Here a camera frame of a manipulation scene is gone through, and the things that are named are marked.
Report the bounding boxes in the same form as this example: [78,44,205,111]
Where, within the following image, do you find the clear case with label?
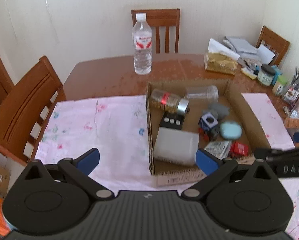
[204,140,232,159]

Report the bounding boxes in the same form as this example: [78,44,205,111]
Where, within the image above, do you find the light blue round case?
[220,121,242,140]

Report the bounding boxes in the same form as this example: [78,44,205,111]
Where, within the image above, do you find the white translucent plastic container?
[153,127,200,166]

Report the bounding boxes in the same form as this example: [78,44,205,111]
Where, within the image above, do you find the black cube toy red buttons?
[198,112,218,132]

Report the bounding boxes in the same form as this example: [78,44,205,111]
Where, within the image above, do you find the grey animal figurine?
[202,103,230,121]

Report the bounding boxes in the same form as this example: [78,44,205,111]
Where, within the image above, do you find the black digital timer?
[159,111,186,130]

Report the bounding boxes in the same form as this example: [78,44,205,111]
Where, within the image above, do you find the jar of golden capsules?
[150,89,190,116]

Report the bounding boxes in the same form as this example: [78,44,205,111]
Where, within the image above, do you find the small red black toy car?
[198,127,220,142]

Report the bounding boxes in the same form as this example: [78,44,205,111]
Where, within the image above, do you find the pen holder cup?
[281,67,299,105]

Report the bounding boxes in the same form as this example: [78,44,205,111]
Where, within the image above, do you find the cardboard box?
[144,78,272,188]

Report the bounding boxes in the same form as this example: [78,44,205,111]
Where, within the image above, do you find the pink floral tablecloth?
[35,93,299,239]

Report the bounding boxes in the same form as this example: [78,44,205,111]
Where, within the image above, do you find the small jar green lid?
[272,75,288,95]

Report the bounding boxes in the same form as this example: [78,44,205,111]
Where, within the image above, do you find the small jar black lid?
[257,64,275,86]

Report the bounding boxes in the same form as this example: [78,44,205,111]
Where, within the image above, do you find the wooden chair left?
[0,56,63,166]

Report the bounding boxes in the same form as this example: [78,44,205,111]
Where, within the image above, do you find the pens bundle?
[240,59,259,80]

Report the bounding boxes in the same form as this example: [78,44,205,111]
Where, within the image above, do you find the wooden chair far right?
[256,25,290,67]

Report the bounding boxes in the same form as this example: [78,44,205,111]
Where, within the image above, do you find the stack of papers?
[223,36,275,64]

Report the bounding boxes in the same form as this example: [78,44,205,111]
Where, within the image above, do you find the gold tissue pack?
[204,38,240,75]

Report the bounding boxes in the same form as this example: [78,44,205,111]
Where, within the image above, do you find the clear water bottle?
[132,12,152,75]

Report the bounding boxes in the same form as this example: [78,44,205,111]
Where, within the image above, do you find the wooden chair far centre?
[131,8,181,54]

